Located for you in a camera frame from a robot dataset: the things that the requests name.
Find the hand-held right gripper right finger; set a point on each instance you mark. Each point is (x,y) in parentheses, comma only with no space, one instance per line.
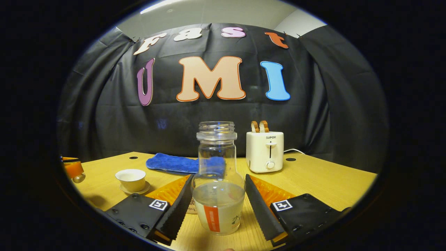
(261,209)

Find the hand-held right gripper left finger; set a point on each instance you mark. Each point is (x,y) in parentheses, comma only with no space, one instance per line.
(177,212)

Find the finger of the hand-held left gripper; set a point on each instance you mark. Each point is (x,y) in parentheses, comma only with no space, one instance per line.
(73,169)

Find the round cork coaster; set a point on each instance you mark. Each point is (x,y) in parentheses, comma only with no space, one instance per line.
(191,208)

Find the clear glass water bottle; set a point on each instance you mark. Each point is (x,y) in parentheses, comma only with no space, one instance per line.
(217,202)

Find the beige teacup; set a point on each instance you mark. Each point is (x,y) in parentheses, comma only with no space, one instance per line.
(130,179)

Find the beige saucer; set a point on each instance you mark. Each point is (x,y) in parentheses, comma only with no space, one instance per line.
(143,190)

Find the blue towel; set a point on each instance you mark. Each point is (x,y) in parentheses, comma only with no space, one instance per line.
(170,163)

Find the white toaster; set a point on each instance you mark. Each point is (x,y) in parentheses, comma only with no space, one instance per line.
(264,151)

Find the black backdrop cloth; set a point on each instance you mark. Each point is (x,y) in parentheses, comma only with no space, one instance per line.
(115,118)

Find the toast slice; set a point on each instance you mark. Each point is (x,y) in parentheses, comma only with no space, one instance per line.
(254,127)
(264,126)

